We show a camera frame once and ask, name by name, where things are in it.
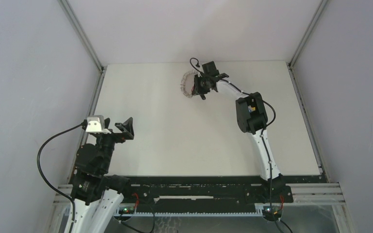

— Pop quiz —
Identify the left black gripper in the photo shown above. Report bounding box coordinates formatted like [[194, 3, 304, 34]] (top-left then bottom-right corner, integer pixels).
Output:
[[96, 116, 134, 171]]

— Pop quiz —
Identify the metal key organizer with rings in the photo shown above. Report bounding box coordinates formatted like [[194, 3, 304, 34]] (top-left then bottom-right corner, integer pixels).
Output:
[[180, 70, 200, 98]]

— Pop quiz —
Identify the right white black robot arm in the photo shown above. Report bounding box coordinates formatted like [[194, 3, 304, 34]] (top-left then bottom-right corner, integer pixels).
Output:
[[191, 73, 286, 202]]

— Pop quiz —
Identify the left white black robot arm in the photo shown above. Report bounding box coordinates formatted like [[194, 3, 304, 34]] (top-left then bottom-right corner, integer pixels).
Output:
[[64, 115, 134, 233]]

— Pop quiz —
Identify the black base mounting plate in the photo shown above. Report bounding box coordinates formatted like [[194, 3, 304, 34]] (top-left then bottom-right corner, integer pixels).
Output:
[[122, 176, 294, 213]]

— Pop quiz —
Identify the left green circuit board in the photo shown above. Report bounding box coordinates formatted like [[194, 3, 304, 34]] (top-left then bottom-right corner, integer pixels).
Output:
[[118, 207, 135, 215]]

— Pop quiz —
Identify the green circuit board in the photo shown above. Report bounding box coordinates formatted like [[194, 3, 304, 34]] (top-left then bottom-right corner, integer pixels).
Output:
[[262, 208, 282, 215], [118, 207, 135, 215]]

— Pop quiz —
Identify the right green circuit board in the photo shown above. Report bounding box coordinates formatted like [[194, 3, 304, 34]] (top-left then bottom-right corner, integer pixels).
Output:
[[262, 208, 282, 215]]

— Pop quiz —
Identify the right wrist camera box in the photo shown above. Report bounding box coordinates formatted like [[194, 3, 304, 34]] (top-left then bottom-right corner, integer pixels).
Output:
[[202, 61, 220, 77]]

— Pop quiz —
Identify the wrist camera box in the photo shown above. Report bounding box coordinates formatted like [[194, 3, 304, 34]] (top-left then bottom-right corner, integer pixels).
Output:
[[85, 115, 112, 134], [202, 61, 220, 77]]

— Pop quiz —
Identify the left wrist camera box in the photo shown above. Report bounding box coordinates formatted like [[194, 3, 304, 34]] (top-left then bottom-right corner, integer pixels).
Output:
[[85, 115, 112, 134]]

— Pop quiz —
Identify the right black camera cable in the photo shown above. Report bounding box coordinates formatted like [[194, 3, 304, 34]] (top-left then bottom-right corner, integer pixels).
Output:
[[189, 57, 295, 233]]

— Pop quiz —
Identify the white slotted cable duct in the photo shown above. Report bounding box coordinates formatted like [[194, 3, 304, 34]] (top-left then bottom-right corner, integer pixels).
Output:
[[113, 205, 271, 217]]

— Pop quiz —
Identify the right aluminium frame post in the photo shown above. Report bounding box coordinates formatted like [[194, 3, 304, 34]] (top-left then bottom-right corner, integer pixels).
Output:
[[288, 0, 330, 69]]

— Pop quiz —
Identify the aluminium frame post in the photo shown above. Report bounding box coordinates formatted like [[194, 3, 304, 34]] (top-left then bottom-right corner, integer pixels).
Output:
[[288, 0, 330, 69], [57, 0, 105, 73]]

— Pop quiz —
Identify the left aluminium frame post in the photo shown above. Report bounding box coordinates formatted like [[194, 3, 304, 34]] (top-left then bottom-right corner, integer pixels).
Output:
[[57, 0, 105, 73]]

